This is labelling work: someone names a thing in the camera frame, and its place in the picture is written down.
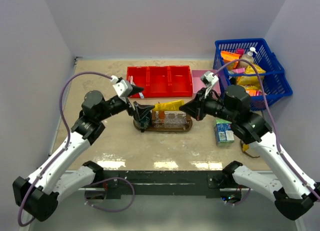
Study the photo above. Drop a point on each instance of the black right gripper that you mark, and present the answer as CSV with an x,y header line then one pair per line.
x,y
197,107

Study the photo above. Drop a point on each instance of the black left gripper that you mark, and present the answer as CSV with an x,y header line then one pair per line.
x,y
141,110

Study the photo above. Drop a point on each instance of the yellow toothpaste tube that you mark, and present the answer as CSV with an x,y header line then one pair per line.
x,y
169,106

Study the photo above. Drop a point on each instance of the dark green mug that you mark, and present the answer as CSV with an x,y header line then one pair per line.
x,y
144,124

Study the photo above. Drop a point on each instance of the orange toothpaste tube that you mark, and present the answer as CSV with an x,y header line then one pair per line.
x,y
161,115

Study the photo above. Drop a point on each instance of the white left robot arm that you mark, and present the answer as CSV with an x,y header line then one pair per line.
x,y
41,192

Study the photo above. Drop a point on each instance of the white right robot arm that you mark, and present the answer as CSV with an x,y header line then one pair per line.
x,y
293,192

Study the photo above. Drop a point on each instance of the oval wooden tray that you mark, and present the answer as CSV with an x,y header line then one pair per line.
x,y
166,130

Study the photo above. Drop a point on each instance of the pink drawer box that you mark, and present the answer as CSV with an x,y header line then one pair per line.
x,y
197,84

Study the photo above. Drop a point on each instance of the red bin left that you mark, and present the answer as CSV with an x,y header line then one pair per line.
x,y
140,77

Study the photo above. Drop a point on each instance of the red bin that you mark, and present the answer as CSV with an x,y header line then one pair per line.
x,y
158,82
140,77
181,81

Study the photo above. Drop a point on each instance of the red bin right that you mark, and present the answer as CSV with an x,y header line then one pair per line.
x,y
181,81

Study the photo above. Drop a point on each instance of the red bin middle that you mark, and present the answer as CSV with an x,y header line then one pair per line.
x,y
158,82

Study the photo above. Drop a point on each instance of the green blue carton box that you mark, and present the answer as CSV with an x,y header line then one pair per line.
x,y
224,136

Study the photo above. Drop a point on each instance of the orange box lower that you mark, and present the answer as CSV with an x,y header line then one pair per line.
x,y
254,92

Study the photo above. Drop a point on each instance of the orange snack box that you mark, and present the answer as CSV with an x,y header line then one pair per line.
x,y
228,57

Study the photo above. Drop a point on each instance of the yellow chips bag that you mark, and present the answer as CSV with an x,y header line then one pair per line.
x,y
251,82

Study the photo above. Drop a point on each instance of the pink small package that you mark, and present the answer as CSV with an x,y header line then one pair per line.
x,y
240,51

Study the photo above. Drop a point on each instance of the beige pump soap bottle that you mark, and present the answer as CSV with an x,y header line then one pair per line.
x,y
247,57

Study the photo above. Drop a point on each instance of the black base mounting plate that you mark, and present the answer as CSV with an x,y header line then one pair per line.
x,y
207,183

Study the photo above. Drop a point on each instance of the blue plastic basket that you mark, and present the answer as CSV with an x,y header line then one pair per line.
x,y
274,82

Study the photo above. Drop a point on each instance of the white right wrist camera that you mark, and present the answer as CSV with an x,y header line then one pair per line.
x,y
210,80

